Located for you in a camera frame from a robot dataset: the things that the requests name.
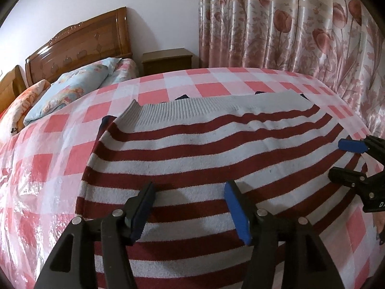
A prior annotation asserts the red grey striped sweater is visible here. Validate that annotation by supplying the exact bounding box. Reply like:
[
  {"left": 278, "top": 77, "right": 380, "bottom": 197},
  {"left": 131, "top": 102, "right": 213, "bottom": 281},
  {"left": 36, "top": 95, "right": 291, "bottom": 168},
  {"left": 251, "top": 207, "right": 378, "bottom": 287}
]
[{"left": 75, "top": 91, "right": 370, "bottom": 288}]

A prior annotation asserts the right hand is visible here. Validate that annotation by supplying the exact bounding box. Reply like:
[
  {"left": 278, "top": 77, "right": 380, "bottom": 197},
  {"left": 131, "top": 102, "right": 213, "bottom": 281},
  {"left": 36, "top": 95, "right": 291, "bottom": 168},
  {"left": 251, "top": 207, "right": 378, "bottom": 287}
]
[{"left": 373, "top": 211, "right": 385, "bottom": 245}]

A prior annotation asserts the pink checkered bed sheet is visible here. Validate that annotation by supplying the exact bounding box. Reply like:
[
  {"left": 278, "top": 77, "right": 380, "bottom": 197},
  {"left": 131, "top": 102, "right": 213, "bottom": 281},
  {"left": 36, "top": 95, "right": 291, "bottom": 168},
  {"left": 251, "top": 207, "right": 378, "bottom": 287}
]
[{"left": 1, "top": 68, "right": 384, "bottom": 288}]

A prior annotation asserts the floral pink curtain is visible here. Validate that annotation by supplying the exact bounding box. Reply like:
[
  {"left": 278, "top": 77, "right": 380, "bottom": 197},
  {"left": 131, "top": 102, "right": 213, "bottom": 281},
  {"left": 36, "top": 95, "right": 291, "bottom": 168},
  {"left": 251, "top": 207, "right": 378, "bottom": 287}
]
[{"left": 199, "top": 0, "right": 384, "bottom": 137}]

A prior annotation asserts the orange floral pillow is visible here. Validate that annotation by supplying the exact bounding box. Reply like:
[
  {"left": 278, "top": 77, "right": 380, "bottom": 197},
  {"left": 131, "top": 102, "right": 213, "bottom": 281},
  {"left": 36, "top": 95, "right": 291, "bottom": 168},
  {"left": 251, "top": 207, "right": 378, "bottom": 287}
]
[{"left": 0, "top": 80, "right": 51, "bottom": 144}]

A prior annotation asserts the light blue floral quilt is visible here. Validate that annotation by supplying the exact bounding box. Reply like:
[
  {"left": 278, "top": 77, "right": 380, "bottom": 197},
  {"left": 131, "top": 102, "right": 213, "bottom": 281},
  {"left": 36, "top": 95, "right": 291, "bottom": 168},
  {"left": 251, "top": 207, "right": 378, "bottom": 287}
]
[{"left": 24, "top": 58, "right": 121, "bottom": 126}]

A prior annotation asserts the small wooden headboard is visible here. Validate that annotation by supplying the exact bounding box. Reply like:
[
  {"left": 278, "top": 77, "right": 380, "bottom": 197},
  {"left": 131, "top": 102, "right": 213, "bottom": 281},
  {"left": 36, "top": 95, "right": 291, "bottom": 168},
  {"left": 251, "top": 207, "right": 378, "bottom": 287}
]
[{"left": 0, "top": 65, "right": 27, "bottom": 113}]

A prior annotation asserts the wooden nightstand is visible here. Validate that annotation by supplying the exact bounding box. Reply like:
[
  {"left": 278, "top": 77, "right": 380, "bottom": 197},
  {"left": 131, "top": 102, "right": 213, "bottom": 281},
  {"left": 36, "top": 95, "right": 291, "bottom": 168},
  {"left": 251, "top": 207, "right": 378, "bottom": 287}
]
[{"left": 141, "top": 48, "right": 193, "bottom": 76}]

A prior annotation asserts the large wooden headboard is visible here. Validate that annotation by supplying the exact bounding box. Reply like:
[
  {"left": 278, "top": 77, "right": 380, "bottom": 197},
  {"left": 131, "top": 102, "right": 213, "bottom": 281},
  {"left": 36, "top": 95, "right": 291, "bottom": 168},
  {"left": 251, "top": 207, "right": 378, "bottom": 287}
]
[{"left": 26, "top": 7, "right": 133, "bottom": 87}]

